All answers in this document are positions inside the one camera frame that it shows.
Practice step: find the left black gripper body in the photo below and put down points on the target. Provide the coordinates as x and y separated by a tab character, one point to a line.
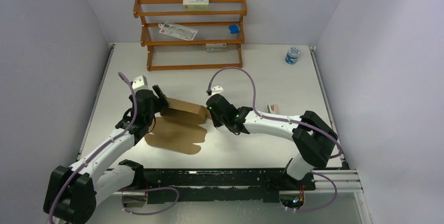
155	103

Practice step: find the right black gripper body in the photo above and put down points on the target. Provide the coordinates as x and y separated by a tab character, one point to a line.
218	121

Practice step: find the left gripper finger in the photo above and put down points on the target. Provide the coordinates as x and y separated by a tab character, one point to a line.
163	104
161	96

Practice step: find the brown cardboard box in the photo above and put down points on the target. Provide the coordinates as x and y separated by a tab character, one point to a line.
179	128

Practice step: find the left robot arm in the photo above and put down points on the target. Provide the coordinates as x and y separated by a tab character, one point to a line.
75	191

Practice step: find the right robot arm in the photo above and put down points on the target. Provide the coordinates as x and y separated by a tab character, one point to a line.
314	139

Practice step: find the grey box lower shelf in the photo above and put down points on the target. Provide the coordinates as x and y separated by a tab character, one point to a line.
216	47

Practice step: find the white green box top shelf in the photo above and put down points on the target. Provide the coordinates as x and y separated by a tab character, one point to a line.
195	5

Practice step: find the small pink white stapler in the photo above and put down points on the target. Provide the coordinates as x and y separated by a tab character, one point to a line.
273	109

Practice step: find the wooden three-tier shelf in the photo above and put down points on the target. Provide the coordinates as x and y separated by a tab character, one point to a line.
168	53

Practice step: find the flat plastic blister package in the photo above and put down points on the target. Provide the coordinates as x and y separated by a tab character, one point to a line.
177	31

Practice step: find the small blue object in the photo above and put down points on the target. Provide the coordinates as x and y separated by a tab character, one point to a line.
234	29

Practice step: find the blue white round jar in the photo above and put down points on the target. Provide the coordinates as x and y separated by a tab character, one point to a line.
292	55

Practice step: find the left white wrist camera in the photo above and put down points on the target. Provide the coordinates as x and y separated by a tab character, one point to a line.
139	83

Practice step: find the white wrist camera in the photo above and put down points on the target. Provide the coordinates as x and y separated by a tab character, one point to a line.
214	89
139	83

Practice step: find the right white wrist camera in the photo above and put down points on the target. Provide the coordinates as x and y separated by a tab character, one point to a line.
214	89

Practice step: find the black base frame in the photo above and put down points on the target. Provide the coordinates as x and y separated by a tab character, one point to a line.
264	184

